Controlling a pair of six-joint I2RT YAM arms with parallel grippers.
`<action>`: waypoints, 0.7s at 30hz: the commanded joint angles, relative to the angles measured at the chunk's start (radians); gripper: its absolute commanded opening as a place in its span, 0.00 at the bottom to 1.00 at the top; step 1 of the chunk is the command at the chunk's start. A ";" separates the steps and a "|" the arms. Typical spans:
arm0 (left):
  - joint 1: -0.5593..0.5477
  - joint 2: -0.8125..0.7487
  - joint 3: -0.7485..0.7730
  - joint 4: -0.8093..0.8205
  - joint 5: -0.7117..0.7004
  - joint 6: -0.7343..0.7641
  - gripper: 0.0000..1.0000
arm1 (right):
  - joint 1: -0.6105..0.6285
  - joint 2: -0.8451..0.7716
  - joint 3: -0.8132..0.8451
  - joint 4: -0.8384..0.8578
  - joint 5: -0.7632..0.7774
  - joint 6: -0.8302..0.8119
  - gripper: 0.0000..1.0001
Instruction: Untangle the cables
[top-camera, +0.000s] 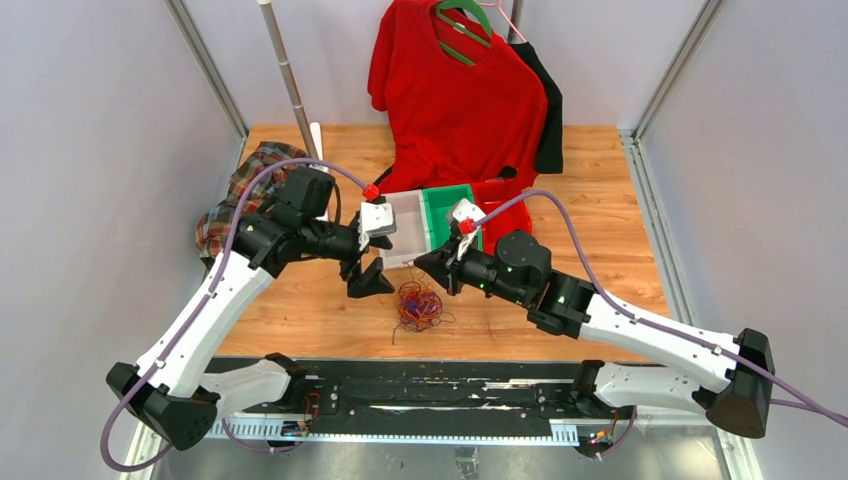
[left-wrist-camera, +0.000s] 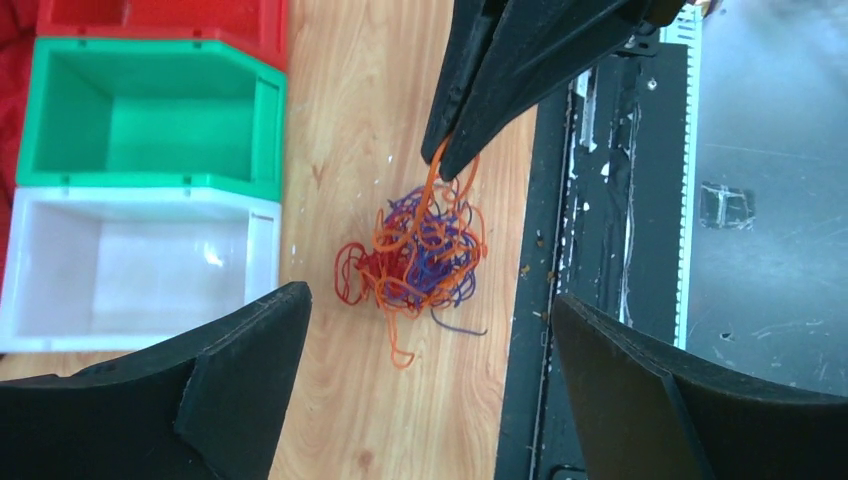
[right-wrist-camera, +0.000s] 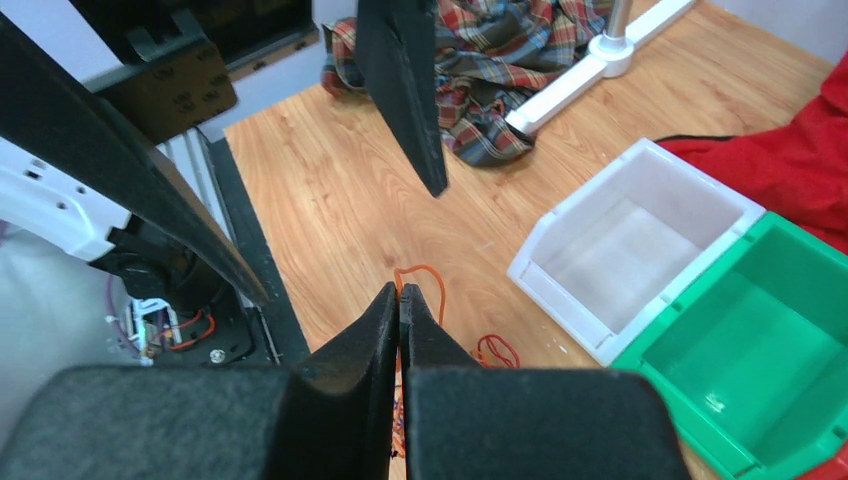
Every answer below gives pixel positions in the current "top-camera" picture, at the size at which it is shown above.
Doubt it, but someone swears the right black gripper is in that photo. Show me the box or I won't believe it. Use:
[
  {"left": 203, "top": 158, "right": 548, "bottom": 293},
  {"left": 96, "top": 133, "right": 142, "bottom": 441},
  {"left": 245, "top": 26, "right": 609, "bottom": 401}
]
[{"left": 413, "top": 233, "right": 528, "bottom": 307}]

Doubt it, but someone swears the coloured wire bundle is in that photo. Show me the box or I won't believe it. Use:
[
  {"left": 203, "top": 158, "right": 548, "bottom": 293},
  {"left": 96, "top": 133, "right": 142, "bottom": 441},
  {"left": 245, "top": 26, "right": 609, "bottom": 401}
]
[{"left": 390, "top": 279, "right": 457, "bottom": 347}]

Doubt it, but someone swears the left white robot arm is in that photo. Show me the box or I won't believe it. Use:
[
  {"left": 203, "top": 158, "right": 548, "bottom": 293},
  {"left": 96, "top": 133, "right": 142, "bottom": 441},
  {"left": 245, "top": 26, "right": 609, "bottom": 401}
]
[{"left": 106, "top": 161, "right": 397, "bottom": 451}]

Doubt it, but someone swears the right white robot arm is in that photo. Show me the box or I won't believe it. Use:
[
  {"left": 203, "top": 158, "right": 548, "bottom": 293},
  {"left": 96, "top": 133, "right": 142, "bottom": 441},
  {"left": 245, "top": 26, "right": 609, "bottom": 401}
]
[{"left": 414, "top": 231, "right": 775, "bottom": 439}]

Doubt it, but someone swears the white plastic bin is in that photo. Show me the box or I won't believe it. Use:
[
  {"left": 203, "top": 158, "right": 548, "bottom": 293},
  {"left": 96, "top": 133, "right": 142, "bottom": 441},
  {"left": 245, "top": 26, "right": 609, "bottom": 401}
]
[{"left": 379, "top": 190, "right": 432, "bottom": 270}]

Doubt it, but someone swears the green plastic bin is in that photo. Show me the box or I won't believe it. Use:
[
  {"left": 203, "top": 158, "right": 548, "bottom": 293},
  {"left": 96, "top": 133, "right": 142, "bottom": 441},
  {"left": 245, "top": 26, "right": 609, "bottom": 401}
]
[{"left": 422, "top": 184, "right": 475, "bottom": 250}]

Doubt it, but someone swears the red plastic bin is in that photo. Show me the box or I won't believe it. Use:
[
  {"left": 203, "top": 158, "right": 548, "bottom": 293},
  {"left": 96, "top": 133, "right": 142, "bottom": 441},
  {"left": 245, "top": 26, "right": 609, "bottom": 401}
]
[{"left": 470, "top": 179, "right": 533, "bottom": 254}]

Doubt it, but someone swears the black t-shirt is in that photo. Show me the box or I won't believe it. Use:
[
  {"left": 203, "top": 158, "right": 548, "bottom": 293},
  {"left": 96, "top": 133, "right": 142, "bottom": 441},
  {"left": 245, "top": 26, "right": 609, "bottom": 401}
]
[{"left": 510, "top": 42, "right": 564, "bottom": 174}]

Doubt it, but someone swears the red t-shirt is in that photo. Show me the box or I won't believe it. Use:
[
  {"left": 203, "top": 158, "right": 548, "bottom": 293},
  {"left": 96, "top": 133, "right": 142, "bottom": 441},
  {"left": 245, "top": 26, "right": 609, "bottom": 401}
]
[{"left": 367, "top": 1, "right": 548, "bottom": 193}]

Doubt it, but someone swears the plaid flannel shirt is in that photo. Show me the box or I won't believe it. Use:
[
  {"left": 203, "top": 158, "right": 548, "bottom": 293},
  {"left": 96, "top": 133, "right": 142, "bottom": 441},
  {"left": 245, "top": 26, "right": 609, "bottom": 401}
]
[{"left": 195, "top": 142, "right": 307, "bottom": 268}]

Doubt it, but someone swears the green clothes hanger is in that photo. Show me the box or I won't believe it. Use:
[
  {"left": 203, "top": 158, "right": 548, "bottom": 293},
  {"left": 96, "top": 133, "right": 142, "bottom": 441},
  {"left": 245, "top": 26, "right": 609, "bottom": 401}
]
[{"left": 431, "top": 1, "right": 494, "bottom": 66}]

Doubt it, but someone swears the pink clothes hanger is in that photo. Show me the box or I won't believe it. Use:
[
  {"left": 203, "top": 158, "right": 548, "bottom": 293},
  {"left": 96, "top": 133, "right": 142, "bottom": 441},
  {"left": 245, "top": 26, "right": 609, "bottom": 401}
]
[{"left": 477, "top": 0, "right": 528, "bottom": 44}]

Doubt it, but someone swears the metal rack pole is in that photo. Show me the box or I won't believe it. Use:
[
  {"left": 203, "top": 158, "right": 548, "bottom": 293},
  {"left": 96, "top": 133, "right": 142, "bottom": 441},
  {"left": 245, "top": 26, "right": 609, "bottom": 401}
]
[{"left": 257, "top": 0, "right": 319, "bottom": 159}]

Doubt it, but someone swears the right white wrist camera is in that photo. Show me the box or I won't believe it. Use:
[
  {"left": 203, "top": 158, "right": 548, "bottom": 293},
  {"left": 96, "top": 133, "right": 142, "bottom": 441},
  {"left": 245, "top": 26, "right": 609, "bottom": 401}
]
[{"left": 445, "top": 198, "right": 485, "bottom": 260}]

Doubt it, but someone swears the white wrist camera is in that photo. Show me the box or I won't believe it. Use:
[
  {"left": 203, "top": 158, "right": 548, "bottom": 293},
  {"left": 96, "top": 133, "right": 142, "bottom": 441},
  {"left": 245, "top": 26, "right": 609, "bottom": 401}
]
[
  {"left": 445, "top": 198, "right": 485, "bottom": 260},
  {"left": 358, "top": 202, "right": 397, "bottom": 252}
]

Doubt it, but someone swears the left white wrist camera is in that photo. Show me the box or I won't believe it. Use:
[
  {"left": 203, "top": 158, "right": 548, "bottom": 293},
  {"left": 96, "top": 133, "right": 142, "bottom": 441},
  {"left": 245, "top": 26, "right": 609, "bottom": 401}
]
[{"left": 358, "top": 202, "right": 397, "bottom": 252}]

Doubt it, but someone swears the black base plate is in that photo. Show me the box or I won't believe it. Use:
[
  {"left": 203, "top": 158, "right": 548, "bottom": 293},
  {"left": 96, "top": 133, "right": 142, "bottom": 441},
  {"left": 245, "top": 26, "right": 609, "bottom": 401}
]
[{"left": 241, "top": 357, "right": 619, "bottom": 440}]

